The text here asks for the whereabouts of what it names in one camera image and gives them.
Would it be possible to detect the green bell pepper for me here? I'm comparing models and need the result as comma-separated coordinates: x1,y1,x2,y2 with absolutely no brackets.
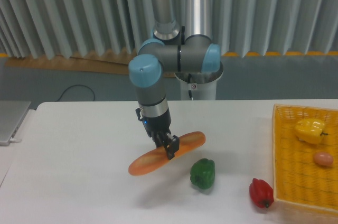
190,158,215,190

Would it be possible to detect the silver laptop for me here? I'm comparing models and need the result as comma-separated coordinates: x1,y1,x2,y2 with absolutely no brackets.
1,100,31,146

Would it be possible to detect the brown cardboard sheet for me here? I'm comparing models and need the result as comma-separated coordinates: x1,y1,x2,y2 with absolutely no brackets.
5,48,137,75

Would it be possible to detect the yellow wicker basket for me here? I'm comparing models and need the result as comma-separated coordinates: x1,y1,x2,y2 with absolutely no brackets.
272,104,337,214

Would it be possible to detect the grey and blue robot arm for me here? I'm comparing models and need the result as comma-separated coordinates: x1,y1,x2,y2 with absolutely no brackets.
128,0,221,159

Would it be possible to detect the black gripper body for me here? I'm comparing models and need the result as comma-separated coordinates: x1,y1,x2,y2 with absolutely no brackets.
143,110,171,137

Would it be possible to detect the yellow bell pepper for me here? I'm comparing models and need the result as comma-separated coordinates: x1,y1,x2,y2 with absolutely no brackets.
294,118,328,144

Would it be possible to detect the black floor cable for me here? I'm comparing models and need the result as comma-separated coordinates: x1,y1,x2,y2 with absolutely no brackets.
53,84,96,102

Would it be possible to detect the orange baguette bread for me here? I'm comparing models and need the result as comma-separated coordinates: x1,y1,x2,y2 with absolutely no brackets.
128,131,206,176

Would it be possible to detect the brown egg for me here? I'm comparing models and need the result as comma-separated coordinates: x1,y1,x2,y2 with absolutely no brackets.
313,152,334,166

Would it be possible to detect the grey pleated curtain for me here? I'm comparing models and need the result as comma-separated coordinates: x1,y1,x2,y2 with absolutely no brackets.
1,0,337,58

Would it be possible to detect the red bell pepper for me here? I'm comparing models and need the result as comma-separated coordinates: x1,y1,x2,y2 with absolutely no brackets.
249,178,274,208

